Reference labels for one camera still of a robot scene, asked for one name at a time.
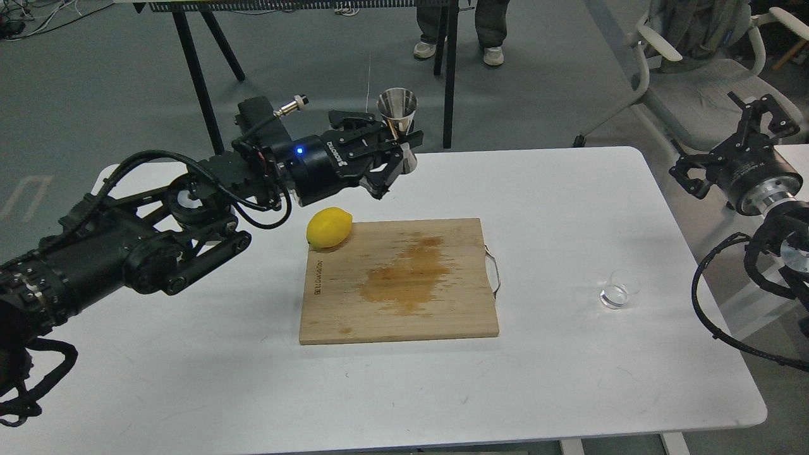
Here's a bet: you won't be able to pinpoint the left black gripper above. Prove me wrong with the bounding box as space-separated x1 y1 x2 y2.
278 110 423 207

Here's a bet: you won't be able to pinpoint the black leg table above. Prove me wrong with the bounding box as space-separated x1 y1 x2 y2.
134 0 476 156

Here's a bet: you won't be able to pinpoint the yellow lemon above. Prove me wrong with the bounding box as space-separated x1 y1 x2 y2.
306 207 353 250

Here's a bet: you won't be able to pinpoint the steel double jigger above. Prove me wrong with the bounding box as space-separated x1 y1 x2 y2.
377 87 417 174

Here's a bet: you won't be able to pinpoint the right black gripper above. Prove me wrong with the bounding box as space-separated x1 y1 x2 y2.
669 92 805 217

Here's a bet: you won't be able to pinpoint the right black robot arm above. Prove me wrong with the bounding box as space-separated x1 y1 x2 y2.
669 92 808 372

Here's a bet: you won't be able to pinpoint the small clear glass cup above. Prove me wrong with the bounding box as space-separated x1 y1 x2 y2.
599 270 642 309

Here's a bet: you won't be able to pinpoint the person's legs and shoes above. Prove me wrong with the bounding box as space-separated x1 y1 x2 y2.
413 0 510 67

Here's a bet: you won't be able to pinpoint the white cable with plug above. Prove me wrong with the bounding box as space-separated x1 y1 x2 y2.
355 51 380 155

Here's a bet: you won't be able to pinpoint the grey office chair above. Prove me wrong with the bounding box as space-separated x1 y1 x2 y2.
574 1 807 152

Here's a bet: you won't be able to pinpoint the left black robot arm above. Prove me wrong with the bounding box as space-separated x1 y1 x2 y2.
1 87 423 427

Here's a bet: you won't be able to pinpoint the wooden cutting board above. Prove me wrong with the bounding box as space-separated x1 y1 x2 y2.
298 218 499 345

